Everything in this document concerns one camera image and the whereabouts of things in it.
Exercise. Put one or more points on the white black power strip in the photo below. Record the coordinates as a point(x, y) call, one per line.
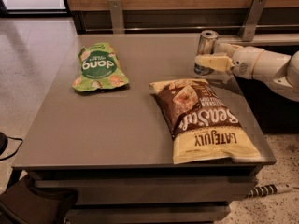
point(270, 189)

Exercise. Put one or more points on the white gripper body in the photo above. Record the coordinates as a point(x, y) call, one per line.
point(248, 62)

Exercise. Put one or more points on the right metal wall bracket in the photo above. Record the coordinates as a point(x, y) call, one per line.
point(248, 28)

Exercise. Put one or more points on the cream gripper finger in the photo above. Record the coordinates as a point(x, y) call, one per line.
point(226, 49)
point(216, 62)

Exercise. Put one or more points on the silver blue redbull can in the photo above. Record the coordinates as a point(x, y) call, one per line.
point(206, 44)

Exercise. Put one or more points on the black round object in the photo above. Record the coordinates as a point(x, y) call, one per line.
point(3, 142)

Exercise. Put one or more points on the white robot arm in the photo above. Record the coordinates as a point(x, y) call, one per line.
point(279, 72)

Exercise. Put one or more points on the brown yellow Late July chip bag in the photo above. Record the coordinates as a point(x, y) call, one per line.
point(202, 127)

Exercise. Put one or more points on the green dang snack bag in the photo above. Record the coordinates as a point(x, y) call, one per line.
point(100, 69)

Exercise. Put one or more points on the dark chair seat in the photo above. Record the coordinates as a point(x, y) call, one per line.
point(24, 203)

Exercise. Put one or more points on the grey table drawer unit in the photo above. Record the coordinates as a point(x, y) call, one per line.
point(165, 199)

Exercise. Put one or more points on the metal wall bracket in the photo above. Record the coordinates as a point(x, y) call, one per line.
point(116, 15)
point(248, 28)

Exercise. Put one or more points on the left metal wall bracket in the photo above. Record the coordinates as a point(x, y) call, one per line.
point(116, 15)

